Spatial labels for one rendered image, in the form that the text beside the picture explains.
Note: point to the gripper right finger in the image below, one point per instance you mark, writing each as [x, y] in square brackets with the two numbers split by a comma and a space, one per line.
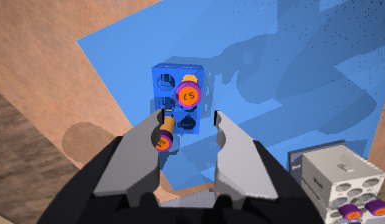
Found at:
[256, 181]

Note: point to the blue mat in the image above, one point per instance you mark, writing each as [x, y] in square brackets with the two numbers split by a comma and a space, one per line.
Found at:
[290, 73]

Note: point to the centrifuge tube with purple cap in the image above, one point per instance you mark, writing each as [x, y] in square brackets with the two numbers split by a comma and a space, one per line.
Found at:
[344, 221]

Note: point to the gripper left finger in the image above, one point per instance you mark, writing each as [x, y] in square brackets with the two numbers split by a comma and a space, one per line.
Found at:
[113, 180]

